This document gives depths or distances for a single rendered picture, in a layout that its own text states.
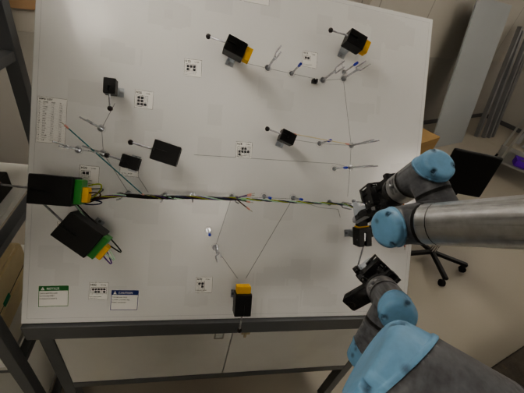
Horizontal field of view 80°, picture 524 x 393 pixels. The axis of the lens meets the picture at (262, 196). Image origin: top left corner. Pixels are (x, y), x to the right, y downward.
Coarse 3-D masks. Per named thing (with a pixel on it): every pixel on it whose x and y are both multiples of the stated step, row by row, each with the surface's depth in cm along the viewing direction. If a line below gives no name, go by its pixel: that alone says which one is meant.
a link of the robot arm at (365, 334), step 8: (368, 320) 67; (360, 328) 68; (368, 328) 66; (376, 328) 65; (360, 336) 67; (368, 336) 66; (352, 344) 68; (360, 344) 67; (368, 344) 66; (352, 352) 68; (360, 352) 66; (352, 360) 67
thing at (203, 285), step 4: (196, 280) 92; (200, 280) 92; (204, 280) 93; (208, 280) 93; (212, 280) 93; (196, 284) 92; (200, 284) 92; (204, 284) 93; (208, 284) 93; (212, 284) 93; (196, 288) 92; (200, 288) 93; (204, 288) 93; (208, 288) 93; (196, 292) 92; (200, 292) 93; (204, 292) 93; (208, 292) 93
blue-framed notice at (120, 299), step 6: (114, 294) 87; (120, 294) 88; (126, 294) 88; (132, 294) 88; (138, 294) 89; (114, 300) 87; (120, 300) 88; (126, 300) 88; (132, 300) 88; (138, 300) 89; (114, 306) 87; (120, 306) 88; (126, 306) 88; (132, 306) 88
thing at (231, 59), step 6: (210, 36) 83; (228, 36) 82; (228, 42) 82; (234, 42) 82; (240, 42) 82; (228, 48) 82; (234, 48) 82; (240, 48) 82; (228, 54) 84; (234, 54) 82; (240, 54) 83; (228, 60) 90; (234, 60) 89; (240, 60) 85
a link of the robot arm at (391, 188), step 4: (396, 172) 75; (392, 176) 75; (388, 180) 76; (392, 180) 74; (388, 184) 76; (392, 184) 75; (388, 188) 76; (392, 188) 74; (396, 188) 73; (388, 192) 76; (392, 192) 75; (396, 192) 73; (392, 196) 75; (396, 196) 74; (400, 196) 74; (404, 196) 73; (396, 200) 75; (400, 200) 75; (404, 200) 74; (408, 200) 74
